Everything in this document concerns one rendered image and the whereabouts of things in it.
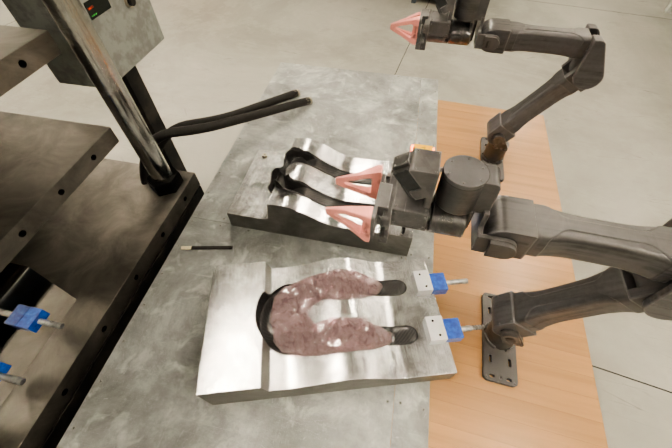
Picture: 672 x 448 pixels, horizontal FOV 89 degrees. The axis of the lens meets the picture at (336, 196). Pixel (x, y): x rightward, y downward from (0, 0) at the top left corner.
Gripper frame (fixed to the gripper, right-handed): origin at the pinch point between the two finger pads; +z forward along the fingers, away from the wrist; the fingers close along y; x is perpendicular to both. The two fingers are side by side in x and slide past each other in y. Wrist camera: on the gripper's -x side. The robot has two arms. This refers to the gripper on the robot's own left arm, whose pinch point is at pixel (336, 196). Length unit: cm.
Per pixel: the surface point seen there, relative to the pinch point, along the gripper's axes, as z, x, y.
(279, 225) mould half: 20.6, 34.4, -13.8
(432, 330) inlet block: -21.2, 31.8, 5.5
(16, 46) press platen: 66, -12, -13
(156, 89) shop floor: 199, 113, -167
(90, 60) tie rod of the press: 60, -5, -21
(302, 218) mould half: 13.6, 29.4, -14.2
